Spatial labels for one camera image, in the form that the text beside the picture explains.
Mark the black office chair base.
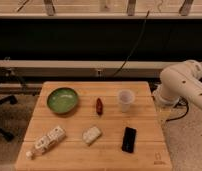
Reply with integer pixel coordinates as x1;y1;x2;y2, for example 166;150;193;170
0;64;19;142

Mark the green ceramic bowl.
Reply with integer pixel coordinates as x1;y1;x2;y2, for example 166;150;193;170
47;87;79;115

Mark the black rectangular phone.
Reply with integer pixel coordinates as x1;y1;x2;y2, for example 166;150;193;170
121;127;137;153

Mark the black hanging cable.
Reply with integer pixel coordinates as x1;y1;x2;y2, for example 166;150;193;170
112;9;151;78

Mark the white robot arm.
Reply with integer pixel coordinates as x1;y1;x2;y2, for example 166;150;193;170
153;60;202;110

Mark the red chili pepper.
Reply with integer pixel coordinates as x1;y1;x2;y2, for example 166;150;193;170
96;98;103;115

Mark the translucent white cup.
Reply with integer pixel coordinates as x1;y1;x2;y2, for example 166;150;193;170
118;89;135;113

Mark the black floor cable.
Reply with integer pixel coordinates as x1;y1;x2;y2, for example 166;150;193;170
165;98;190;123

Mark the wooden cutting board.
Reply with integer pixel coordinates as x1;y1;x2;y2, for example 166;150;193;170
15;82;172;171

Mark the white sponge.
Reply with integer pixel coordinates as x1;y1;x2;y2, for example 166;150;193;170
82;126;102;145

